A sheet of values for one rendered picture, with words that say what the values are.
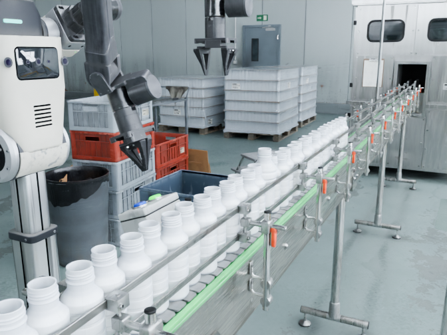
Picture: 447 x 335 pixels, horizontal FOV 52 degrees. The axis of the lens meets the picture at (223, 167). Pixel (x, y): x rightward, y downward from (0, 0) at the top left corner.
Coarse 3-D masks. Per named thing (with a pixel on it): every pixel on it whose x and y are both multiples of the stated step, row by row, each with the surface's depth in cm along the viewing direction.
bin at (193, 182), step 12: (156, 180) 186; (168, 180) 195; (180, 180) 203; (192, 180) 202; (204, 180) 199; (216, 180) 197; (144, 192) 176; (156, 192) 174; (168, 192) 171; (180, 192) 204; (192, 192) 203
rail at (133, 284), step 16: (384, 96) 358; (352, 128) 215; (304, 160) 149; (272, 208) 125; (192, 240) 86; (176, 256) 82; (144, 272) 73; (192, 272) 88; (128, 288) 70; (176, 288) 83; (160, 304) 78; (80, 320) 61
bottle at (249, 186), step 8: (248, 176) 114; (248, 184) 115; (256, 184) 117; (248, 192) 114; (256, 192) 115; (256, 200) 115; (256, 208) 116; (248, 216) 116; (256, 216) 117; (256, 232) 118
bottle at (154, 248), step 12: (144, 228) 78; (156, 228) 79; (144, 240) 79; (156, 240) 80; (144, 252) 79; (156, 252) 79; (156, 276) 80; (156, 288) 80; (156, 300) 81; (168, 300) 83; (156, 312) 81
